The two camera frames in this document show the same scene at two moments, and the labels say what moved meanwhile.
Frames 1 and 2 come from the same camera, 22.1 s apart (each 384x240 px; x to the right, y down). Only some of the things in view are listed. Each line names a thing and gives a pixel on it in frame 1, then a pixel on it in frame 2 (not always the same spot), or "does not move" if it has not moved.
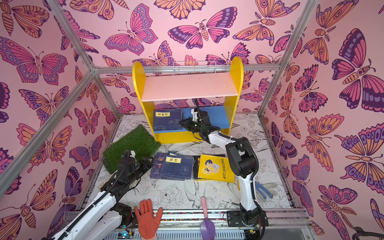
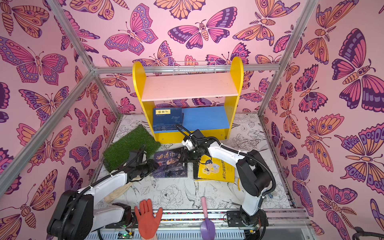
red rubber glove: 148,224 does not move
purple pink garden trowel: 207,227 does not move
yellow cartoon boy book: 215,168 does not move
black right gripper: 192,125 → 186,152
